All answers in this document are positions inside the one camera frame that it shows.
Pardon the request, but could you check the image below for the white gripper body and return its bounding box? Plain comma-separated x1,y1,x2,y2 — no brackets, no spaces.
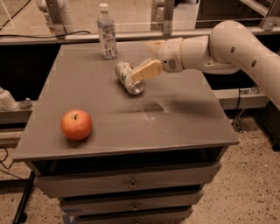
157,38,184,73

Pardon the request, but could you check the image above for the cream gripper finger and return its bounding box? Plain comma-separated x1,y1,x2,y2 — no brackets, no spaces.
145,40,165,56
131,59,163,82

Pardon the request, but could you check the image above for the white green 7up can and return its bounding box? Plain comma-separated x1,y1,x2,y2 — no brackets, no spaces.
115,61,145,95

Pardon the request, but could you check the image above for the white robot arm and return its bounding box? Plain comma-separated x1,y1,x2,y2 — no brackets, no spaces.
131,20,280,109

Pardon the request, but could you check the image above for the clear plastic water bottle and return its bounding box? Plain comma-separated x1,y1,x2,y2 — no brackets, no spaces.
97,3,117,60

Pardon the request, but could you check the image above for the grey drawer cabinet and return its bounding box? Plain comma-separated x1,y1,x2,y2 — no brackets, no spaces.
11,38,241,224

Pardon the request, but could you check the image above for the red apple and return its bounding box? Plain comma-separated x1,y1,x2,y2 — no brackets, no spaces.
60,109,93,141

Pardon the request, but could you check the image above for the bottom grey drawer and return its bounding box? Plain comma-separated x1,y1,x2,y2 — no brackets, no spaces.
75,206,193,224

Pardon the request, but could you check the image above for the grey drawer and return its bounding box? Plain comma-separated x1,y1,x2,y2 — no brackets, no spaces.
60,190,203,216
75,206,193,224
34,162,221,198

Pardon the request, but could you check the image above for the top grey drawer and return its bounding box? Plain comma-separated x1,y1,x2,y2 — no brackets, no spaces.
34,162,221,198

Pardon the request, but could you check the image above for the middle grey drawer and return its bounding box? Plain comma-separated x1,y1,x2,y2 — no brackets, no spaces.
60,190,203,216

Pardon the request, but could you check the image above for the black stand leg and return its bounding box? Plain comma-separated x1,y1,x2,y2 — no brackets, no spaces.
12,172,36,224

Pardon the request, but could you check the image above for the metal frame rail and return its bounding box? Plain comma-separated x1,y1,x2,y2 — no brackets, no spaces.
0,25,280,46

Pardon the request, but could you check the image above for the black cable on rail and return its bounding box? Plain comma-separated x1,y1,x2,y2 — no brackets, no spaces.
0,30,92,40

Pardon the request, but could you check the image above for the black floor cable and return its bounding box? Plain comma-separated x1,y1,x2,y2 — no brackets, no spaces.
0,146,25,180

